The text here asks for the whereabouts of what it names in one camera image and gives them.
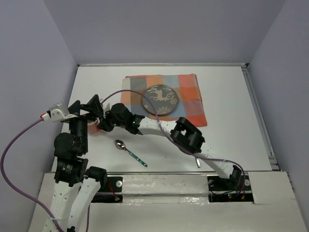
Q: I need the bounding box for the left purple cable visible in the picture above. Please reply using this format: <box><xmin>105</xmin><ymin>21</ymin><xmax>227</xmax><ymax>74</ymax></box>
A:
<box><xmin>0</xmin><ymin>117</ymin><xmax>90</xmax><ymax>232</ymax></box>

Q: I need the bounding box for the dark plate with deer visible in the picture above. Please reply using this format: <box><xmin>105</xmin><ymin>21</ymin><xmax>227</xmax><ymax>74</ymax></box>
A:
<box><xmin>142</xmin><ymin>85</ymin><xmax>179</xmax><ymax>116</ymax></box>

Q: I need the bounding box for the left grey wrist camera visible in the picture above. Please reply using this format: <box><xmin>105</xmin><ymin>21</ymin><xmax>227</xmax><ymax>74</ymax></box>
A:
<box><xmin>40</xmin><ymin>103</ymin><xmax>70</xmax><ymax>122</ymax></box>

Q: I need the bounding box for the purple cable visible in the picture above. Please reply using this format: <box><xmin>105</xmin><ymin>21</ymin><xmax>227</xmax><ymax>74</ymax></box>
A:
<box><xmin>100</xmin><ymin>89</ymin><xmax>247</xmax><ymax>194</ymax></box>
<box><xmin>0</xmin><ymin>117</ymin><xmax>90</xmax><ymax>232</ymax></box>

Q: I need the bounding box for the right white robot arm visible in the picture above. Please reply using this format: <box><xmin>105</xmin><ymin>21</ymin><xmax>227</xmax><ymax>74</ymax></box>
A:
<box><xmin>97</xmin><ymin>103</ymin><xmax>245</xmax><ymax>191</ymax></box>

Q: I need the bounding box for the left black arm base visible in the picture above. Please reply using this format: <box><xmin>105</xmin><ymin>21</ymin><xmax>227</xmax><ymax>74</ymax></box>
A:
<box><xmin>91</xmin><ymin>176</ymin><xmax>123</xmax><ymax>203</ymax></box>

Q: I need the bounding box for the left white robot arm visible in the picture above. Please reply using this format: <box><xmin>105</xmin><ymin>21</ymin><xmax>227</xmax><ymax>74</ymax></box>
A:
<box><xmin>43</xmin><ymin>95</ymin><xmax>107</xmax><ymax>232</ymax></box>

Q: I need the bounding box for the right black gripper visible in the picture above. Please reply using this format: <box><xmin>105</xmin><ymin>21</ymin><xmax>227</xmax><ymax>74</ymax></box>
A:
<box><xmin>97</xmin><ymin>108</ymin><xmax>126</xmax><ymax>131</ymax></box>

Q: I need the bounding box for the orange checkered cloth placemat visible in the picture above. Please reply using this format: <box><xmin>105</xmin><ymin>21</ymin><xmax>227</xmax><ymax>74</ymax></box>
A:
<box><xmin>121</xmin><ymin>73</ymin><xmax>207</xmax><ymax>127</ymax></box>

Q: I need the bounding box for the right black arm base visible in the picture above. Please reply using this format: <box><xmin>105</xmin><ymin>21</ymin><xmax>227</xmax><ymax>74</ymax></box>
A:
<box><xmin>207</xmin><ymin>175</ymin><xmax>254</xmax><ymax>203</ymax></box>

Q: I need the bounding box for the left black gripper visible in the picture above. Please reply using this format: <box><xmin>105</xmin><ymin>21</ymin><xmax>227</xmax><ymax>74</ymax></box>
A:
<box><xmin>67</xmin><ymin>93</ymin><xmax>104</xmax><ymax>152</ymax></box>

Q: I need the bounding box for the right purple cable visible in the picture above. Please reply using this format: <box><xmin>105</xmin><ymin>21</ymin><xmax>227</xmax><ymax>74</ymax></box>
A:
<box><xmin>100</xmin><ymin>89</ymin><xmax>247</xmax><ymax>194</ymax></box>

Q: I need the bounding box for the fork with teal handle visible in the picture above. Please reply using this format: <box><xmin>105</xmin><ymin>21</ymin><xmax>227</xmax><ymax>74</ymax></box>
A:
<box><xmin>195</xmin><ymin>158</ymin><xmax>201</xmax><ymax>168</ymax></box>

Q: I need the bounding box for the spoon with teal handle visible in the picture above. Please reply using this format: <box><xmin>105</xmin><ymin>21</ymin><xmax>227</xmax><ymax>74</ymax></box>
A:
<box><xmin>114</xmin><ymin>139</ymin><xmax>148</xmax><ymax>168</ymax></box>

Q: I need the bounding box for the pink paper cup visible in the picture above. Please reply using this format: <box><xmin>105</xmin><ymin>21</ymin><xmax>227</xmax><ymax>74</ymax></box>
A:
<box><xmin>87</xmin><ymin>118</ymin><xmax>100</xmax><ymax>134</ymax></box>

